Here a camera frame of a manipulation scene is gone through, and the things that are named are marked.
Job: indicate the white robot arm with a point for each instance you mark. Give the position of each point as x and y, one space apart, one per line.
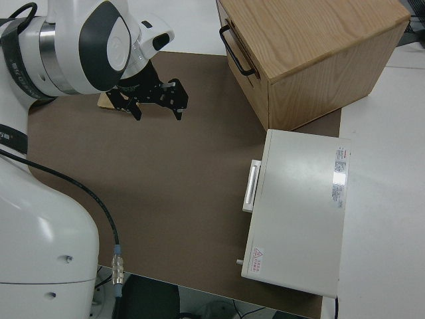
36 232

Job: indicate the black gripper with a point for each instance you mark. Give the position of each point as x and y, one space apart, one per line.
149 89

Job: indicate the brown table mat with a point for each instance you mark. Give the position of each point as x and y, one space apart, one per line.
166 186

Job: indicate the black object under table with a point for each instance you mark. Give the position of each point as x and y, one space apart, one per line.
149 299

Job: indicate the light wooden drawer cabinet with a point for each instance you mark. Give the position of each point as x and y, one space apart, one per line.
315 40

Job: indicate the white toaster oven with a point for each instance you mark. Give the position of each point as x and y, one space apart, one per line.
299 212

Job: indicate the wooden mug stand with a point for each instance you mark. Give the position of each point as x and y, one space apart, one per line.
104 101

